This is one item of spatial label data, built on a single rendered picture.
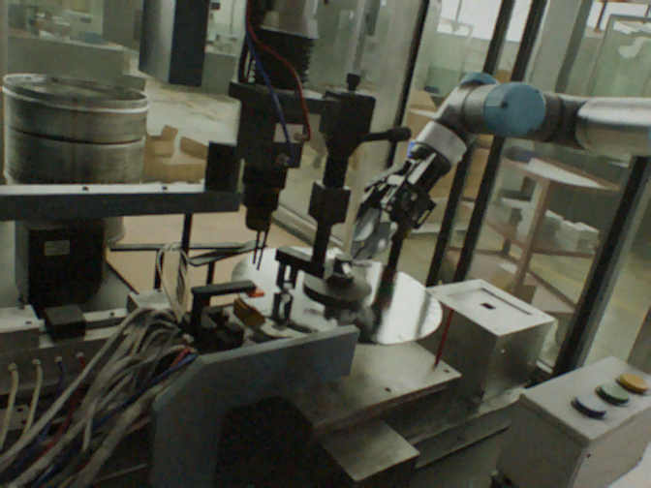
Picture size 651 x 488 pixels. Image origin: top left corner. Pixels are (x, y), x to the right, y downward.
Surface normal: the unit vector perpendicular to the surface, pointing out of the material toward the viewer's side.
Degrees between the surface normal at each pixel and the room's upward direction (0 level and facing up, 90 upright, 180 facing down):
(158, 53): 90
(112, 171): 90
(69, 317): 0
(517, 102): 80
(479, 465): 0
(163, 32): 90
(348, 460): 0
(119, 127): 90
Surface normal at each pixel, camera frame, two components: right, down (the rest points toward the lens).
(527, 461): -0.78, 0.07
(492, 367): 0.59, 0.37
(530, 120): 0.29, 0.21
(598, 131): -0.94, 0.26
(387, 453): 0.18, -0.92
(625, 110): -0.80, -0.47
